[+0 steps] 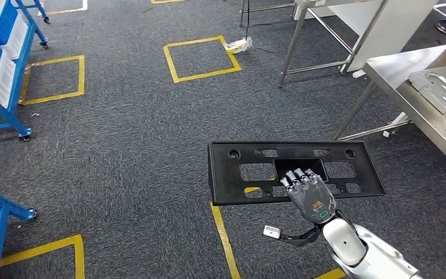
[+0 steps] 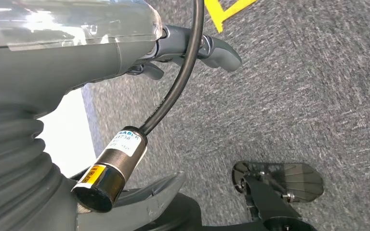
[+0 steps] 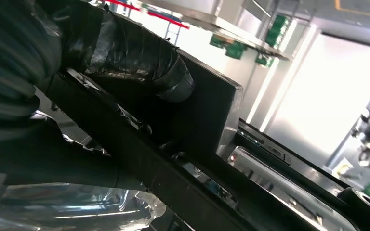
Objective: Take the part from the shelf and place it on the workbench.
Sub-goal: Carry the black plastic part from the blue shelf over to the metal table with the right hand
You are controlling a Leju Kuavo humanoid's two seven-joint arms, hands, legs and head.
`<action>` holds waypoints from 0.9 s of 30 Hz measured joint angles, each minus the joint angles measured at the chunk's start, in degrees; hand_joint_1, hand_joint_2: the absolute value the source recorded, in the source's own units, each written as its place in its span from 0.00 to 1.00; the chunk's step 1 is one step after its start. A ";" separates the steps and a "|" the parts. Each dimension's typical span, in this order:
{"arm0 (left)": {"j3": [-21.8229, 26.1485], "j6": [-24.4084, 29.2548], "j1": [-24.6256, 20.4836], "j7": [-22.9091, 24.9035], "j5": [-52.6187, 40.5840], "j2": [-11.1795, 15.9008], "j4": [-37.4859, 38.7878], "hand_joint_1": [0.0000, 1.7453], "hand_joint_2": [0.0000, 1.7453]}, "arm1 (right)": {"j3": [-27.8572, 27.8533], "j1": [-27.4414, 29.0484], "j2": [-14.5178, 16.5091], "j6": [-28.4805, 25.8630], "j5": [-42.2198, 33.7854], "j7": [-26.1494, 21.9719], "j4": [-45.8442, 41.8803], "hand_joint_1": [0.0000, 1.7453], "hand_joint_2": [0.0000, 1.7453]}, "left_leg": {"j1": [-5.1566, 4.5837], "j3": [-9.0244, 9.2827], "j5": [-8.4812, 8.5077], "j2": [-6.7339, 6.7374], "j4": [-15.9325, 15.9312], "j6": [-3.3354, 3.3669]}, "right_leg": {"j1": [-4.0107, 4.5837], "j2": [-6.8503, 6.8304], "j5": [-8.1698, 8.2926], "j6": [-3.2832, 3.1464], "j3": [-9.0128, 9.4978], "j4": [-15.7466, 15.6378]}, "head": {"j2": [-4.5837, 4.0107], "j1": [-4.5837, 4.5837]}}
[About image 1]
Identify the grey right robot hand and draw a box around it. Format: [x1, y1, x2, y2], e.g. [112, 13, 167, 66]
[279, 168, 337, 225]

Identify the black plastic plate bracket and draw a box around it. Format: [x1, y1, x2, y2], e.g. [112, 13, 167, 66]
[207, 140, 387, 207]

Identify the stainless steel workbench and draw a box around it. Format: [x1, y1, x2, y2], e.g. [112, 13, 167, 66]
[332, 43, 446, 178]

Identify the stainless steel table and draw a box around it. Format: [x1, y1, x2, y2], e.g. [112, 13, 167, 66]
[239, 0, 391, 88]

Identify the crumpled clear plastic bundle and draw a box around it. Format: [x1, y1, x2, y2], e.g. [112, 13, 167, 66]
[222, 36, 254, 55]

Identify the white cabinet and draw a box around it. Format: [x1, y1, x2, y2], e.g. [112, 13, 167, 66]
[292, 0, 439, 80]

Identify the black camera mount strap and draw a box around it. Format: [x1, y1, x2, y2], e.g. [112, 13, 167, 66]
[279, 225, 323, 248]

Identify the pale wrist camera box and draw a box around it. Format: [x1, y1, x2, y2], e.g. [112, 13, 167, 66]
[263, 225, 282, 239]

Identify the black floor cable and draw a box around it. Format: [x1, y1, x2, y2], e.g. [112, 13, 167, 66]
[244, 0, 282, 55]

